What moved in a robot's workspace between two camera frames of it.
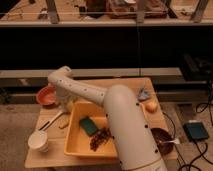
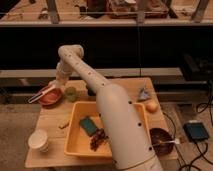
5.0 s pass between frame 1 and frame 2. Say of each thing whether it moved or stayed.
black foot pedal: stayed
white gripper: moved
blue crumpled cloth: stayed
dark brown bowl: stayed
